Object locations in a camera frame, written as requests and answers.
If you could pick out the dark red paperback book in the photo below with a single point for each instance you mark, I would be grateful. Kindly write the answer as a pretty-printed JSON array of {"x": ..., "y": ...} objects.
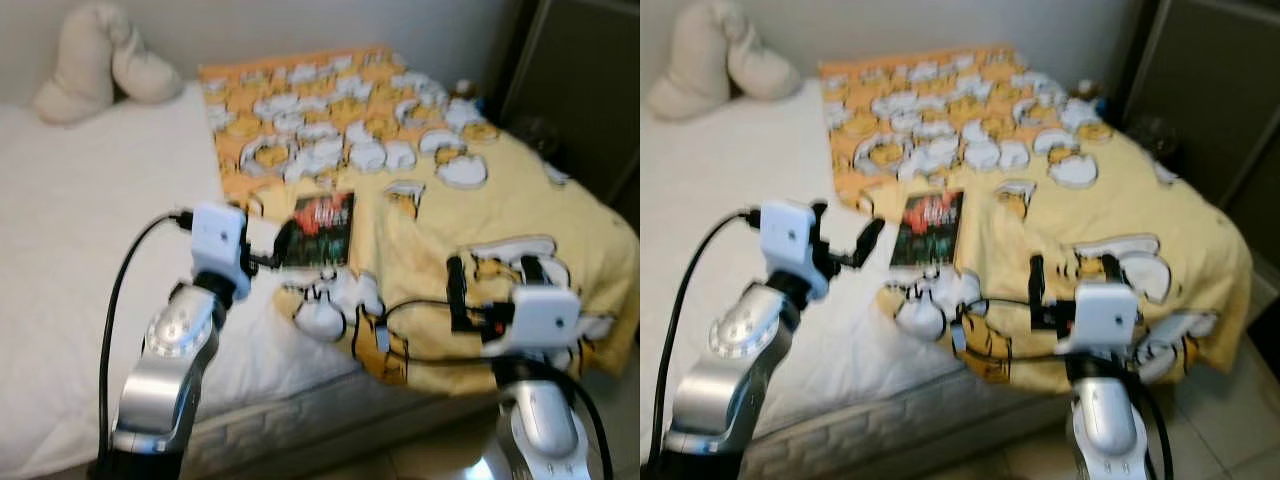
[
  {"x": 928, "y": 230},
  {"x": 325, "y": 230}
]

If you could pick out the yellow cartoon egg blanket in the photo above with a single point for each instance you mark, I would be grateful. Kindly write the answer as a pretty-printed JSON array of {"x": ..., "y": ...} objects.
[
  {"x": 1150, "y": 200},
  {"x": 520, "y": 190}
]

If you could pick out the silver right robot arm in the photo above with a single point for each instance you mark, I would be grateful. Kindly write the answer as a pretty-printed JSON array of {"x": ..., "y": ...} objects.
[
  {"x": 1110, "y": 430},
  {"x": 545, "y": 430}
]

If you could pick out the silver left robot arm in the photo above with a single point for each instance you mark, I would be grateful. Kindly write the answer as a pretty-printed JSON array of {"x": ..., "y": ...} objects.
[
  {"x": 165, "y": 370},
  {"x": 730, "y": 370}
]

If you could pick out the white quilted mattress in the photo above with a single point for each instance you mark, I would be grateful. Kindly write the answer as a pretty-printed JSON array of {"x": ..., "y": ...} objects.
[
  {"x": 80, "y": 250},
  {"x": 700, "y": 250}
]

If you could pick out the small white jar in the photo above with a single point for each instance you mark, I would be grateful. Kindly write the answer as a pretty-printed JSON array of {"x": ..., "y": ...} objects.
[
  {"x": 1088, "y": 90},
  {"x": 468, "y": 90}
]

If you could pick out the beige plush toy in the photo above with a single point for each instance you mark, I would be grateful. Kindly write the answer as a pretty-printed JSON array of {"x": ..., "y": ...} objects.
[
  {"x": 90, "y": 60},
  {"x": 700, "y": 60}
]

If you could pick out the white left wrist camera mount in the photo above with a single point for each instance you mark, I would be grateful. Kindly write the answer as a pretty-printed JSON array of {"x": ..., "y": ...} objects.
[
  {"x": 218, "y": 235},
  {"x": 785, "y": 235}
]

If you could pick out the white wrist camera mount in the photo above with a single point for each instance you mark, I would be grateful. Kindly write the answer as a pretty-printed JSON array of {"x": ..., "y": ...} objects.
[
  {"x": 1105, "y": 320},
  {"x": 540, "y": 320},
  {"x": 785, "y": 235},
  {"x": 218, "y": 235}
]

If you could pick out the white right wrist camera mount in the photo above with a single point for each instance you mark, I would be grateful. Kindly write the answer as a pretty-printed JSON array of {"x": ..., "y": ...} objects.
[
  {"x": 540, "y": 320},
  {"x": 1105, "y": 320}
]

